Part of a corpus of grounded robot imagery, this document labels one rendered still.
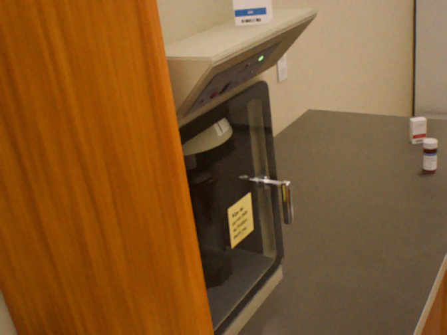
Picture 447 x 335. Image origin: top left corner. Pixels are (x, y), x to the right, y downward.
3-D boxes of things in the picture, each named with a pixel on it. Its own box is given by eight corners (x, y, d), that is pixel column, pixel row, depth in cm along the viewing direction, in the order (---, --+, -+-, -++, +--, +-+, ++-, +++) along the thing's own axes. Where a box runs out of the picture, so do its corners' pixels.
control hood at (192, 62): (150, 129, 73) (136, 56, 68) (263, 65, 97) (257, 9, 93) (221, 137, 66) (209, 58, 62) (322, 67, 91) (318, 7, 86)
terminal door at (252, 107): (200, 356, 90) (158, 140, 74) (281, 260, 113) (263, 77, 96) (204, 357, 90) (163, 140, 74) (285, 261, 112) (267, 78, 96)
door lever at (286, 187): (272, 217, 105) (266, 223, 103) (268, 173, 101) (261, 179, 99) (297, 221, 102) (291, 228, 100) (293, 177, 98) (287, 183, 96)
